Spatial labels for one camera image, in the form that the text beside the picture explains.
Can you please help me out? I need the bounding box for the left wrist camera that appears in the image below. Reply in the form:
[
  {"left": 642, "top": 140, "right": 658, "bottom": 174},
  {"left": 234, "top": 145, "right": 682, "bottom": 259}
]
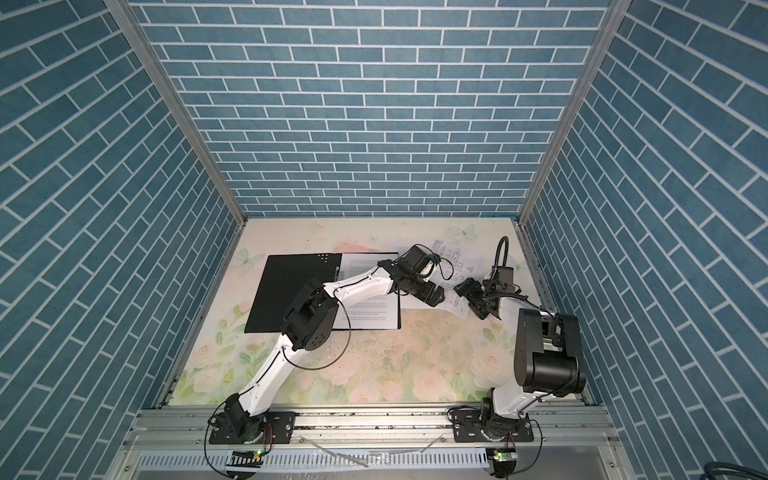
[{"left": 398, "top": 244, "right": 435, "bottom": 277}]

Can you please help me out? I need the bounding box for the aluminium left corner post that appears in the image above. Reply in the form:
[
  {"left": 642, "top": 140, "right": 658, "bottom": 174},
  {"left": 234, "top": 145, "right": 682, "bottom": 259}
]
[{"left": 104, "top": 0, "right": 247, "bottom": 227}]

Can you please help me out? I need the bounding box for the text paper sheet far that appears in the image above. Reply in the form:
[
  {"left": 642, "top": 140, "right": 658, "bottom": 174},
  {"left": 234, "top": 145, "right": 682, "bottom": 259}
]
[{"left": 397, "top": 245, "right": 441, "bottom": 308}]

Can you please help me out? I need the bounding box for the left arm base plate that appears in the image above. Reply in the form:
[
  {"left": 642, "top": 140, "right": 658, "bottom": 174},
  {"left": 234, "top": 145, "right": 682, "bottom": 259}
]
[{"left": 207, "top": 411, "right": 296, "bottom": 446}]

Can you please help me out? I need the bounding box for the black cable bottom right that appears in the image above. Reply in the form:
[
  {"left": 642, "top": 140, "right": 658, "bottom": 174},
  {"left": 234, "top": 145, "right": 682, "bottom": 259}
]
[{"left": 698, "top": 460, "right": 768, "bottom": 480}]

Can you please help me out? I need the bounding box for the aluminium right corner post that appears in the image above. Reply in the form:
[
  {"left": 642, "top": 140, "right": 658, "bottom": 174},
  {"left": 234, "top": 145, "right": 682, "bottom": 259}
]
[{"left": 518, "top": 0, "right": 631, "bottom": 225}]

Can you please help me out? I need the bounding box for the red folder with black inside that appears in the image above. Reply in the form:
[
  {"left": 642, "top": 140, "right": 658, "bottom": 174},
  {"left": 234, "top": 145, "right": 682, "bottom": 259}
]
[{"left": 244, "top": 251, "right": 402, "bottom": 335}]

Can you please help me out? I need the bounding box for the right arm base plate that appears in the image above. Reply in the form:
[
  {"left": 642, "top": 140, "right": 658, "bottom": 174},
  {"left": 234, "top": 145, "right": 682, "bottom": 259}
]
[{"left": 446, "top": 406, "right": 534, "bottom": 444}]

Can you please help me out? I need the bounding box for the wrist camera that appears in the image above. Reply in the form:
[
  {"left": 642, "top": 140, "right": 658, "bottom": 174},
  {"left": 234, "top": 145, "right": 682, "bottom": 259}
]
[
  {"left": 491, "top": 266, "right": 515, "bottom": 291},
  {"left": 398, "top": 244, "right": 435, "bottom": 277}
]

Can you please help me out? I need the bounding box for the aluminium front rail frame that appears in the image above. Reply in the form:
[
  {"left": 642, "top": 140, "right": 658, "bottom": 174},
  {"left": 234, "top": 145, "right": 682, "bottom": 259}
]
[{"left": 107, "top": 401, "right": 633, "bottom": 479}]

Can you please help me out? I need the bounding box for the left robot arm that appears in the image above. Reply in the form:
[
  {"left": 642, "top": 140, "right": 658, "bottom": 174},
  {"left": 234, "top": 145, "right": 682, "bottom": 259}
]
[{"left": 218, "top": 246, "right": 445, "bottom": 443}]

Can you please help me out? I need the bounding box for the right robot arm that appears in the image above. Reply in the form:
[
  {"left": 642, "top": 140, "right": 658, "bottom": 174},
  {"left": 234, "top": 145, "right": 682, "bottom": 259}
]
[{"left": 454, "top": 278, "right": 586, "bottom": 440}]

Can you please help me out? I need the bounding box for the aluminium corner post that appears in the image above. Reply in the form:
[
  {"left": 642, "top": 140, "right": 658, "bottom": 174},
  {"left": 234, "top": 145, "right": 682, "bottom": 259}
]
[
  {"left": 104, "top": 0, "right": 247, "bottom": 227},
  {"left": 518, "top": 0, "right": 631, "bottom": 225}
]

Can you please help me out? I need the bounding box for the technical drawing paper sheet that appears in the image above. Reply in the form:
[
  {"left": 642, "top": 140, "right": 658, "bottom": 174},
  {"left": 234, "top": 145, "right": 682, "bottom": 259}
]
[{"left": 429, "top": 239, "right": 483, "bottom": 318}]

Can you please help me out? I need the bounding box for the text printed paper sheet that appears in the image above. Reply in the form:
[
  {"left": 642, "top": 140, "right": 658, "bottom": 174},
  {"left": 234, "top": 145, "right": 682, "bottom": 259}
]
[{"left": 330, "top": 252, "right": 400, "bottom": 330}]

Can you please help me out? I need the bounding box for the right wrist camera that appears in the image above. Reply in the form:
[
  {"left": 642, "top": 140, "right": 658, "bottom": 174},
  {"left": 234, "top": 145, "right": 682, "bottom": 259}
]
[{"left": 491, "top": 266, "right": 515, "bottom": 291}]

